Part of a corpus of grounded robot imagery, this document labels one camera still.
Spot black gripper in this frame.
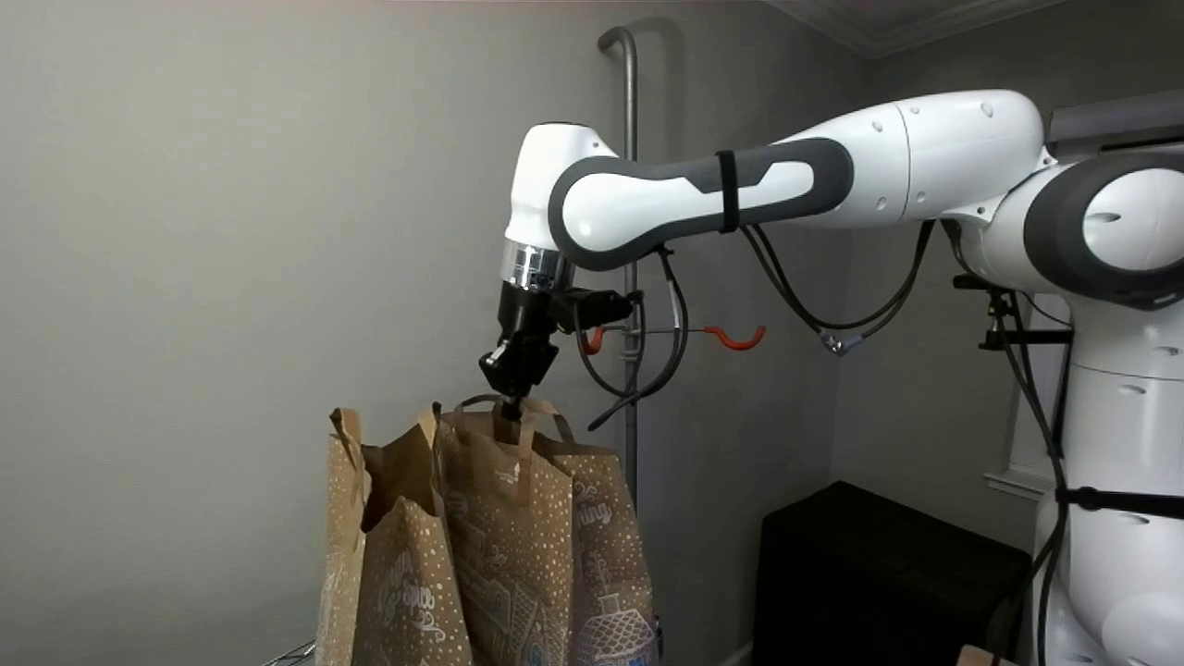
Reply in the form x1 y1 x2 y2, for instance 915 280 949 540
477 286 634 401

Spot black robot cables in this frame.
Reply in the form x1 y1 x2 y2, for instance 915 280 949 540
572 220 1076 666

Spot black cabinet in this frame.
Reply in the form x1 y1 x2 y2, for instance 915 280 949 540
751 482 1028 666

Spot orange tipped hanger hook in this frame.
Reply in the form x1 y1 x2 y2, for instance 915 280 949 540
576 326 766 355

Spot dotted brown paper bag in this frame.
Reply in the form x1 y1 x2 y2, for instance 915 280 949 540
524 405 657 666

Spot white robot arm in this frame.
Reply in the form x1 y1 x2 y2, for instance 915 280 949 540
482 88 1184 666

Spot grey metal pole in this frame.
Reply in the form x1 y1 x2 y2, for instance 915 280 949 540
597 22 647 509

